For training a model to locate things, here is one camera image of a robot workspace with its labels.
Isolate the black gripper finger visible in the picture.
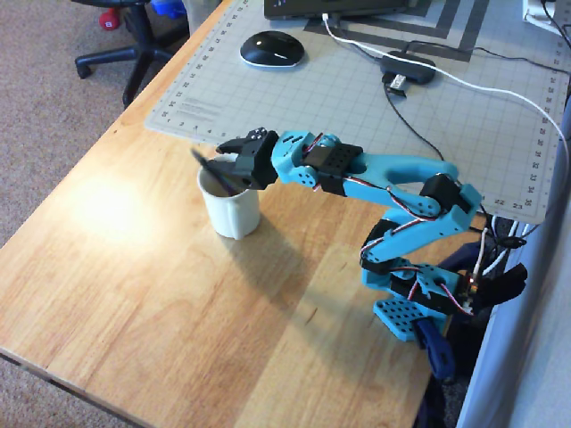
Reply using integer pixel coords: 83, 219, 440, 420
207, 160, 255, 192
215, 128, 269, 155

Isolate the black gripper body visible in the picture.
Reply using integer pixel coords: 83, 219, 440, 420
234, 131, 280, 191

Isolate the blue and black pen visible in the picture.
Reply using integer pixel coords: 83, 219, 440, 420
190, 148, 236, 197

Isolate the cream ceramic mug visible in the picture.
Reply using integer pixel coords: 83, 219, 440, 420
196, 153, 261, 241

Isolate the grey gridded cutting mat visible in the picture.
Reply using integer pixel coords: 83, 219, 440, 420
145, 0, 571, 224

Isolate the black computer mouse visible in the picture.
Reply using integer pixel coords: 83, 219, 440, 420
239, 30, 309, 70

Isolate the black office chair base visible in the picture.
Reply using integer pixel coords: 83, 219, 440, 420
70, 0, 188, 108

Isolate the blue plastic object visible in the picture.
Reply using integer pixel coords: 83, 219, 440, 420
149, 0, 186, 21

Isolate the usb plug with metal end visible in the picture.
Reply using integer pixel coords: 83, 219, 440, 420
382, 73, 409, 96

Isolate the dark laptop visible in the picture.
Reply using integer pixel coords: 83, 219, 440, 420
262, 0, 420, 21

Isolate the black usb hub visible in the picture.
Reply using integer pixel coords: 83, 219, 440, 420
379, 49, 437, 86

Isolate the red dumbbell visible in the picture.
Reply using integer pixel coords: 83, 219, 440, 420
97, 7, 120, 31

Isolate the grey striped pad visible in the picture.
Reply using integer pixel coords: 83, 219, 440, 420
302, 0, 485, 64

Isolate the blue table clamp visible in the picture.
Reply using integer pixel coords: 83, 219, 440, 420
412, 317, 457, 383

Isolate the white box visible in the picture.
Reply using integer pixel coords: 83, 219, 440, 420
522, 0, 571, 33

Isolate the thin black hub cable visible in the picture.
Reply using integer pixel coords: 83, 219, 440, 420
382, 84, 448, 162

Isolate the white usb cable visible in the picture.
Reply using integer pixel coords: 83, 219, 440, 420
321, 12, 571, 280

